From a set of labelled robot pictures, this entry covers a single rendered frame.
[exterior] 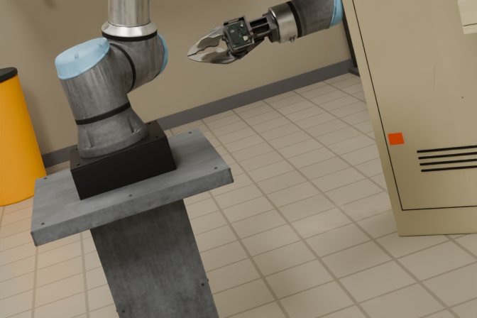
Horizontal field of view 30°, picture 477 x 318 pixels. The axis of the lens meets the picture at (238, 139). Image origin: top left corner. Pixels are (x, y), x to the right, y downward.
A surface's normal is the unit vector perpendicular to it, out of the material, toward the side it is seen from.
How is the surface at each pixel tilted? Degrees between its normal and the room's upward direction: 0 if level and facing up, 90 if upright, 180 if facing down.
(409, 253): 0
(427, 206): 90
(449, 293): 0
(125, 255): 90
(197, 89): 90
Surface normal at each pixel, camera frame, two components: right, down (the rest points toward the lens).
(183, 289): 0.20, 0.21
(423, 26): -0.47, 0.36
